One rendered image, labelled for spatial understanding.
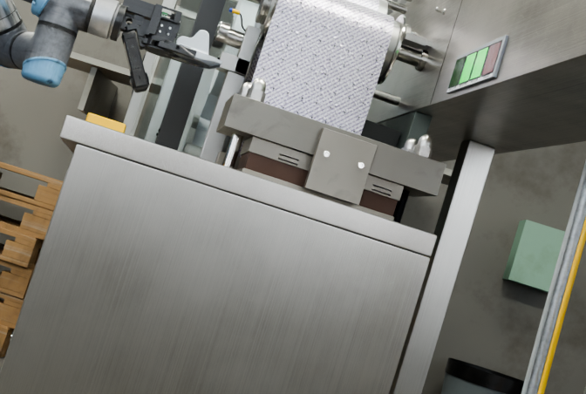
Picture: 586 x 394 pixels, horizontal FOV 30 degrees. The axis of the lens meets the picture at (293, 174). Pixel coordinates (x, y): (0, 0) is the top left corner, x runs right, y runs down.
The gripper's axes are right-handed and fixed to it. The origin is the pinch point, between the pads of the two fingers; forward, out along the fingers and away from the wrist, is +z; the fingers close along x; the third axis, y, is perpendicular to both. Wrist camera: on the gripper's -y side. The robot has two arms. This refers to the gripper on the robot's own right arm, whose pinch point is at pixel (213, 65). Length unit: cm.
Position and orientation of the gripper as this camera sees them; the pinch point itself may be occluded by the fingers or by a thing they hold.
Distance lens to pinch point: 210.5
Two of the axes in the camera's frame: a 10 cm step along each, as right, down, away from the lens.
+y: 3.0, -9.5, 1.0
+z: 9.4, 3.1, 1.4
